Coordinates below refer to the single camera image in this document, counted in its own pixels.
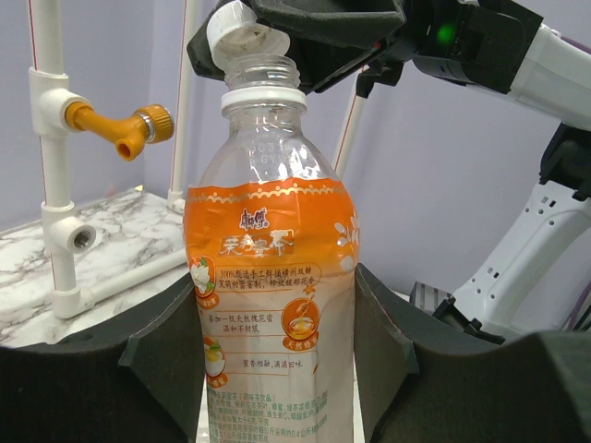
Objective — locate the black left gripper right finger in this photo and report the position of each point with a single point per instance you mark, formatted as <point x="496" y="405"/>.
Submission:
<point x="420" y="380"/>

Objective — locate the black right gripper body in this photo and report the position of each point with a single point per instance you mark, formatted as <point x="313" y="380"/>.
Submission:
<point x="417" y="39"/>

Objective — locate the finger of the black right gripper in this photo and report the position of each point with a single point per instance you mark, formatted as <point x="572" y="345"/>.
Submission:
<point x="199" y="54"/>
<point x="330" y="40"/>

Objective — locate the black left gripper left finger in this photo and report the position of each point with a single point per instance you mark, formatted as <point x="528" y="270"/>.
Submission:
<point x="136" y="377"/>

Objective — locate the white green-print bottle cap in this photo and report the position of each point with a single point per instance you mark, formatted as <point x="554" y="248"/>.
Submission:
<point x="233" y="31"/>

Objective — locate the orange label tea bottle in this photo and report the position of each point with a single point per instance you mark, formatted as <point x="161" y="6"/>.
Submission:
<point x="272" y="277"/>

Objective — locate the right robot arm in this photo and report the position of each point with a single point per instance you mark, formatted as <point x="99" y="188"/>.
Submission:
<point x="489" y="120"/>

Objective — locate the orange plastic faucet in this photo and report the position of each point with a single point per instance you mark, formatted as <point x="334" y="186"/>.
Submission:
<point x="147" y="125"/>

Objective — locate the white PVC pipe frame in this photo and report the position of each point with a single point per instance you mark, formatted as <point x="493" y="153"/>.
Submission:
<point x="65" y="235"/>

